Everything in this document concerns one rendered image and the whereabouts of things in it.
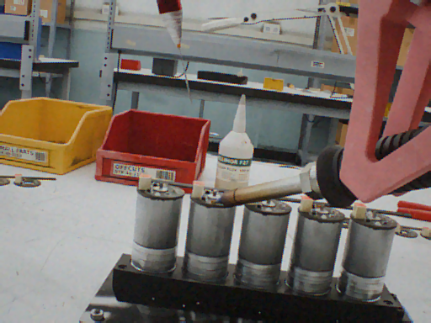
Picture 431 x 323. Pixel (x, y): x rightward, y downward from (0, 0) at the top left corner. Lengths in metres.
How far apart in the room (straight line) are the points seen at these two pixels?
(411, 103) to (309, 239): 0.09
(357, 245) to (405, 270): 0.13
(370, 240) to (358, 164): 0.09
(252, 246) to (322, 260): 0.04
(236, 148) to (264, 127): 4.16
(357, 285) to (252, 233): 0.06
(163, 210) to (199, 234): 0.02
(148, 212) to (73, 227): 0.13
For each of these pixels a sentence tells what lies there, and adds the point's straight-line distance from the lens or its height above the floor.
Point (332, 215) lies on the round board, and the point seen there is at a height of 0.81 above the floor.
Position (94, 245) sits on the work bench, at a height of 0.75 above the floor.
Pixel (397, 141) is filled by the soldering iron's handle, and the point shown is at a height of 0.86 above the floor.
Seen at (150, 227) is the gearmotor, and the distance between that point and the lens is 0.25.
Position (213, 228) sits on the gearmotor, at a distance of 0.25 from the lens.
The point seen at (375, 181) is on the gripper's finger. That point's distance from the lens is 0.17.
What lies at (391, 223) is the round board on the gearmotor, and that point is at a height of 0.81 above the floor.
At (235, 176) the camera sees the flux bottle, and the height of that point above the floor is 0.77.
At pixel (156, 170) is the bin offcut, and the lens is 0.48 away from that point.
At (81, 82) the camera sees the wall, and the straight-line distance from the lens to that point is 4.85.
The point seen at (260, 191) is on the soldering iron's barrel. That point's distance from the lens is 0.22.
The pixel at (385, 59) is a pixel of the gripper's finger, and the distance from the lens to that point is 0.16.
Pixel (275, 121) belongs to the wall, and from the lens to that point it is 4.63.
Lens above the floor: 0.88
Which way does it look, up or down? 11 degrees down
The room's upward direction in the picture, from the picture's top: 7 degrees clockwise
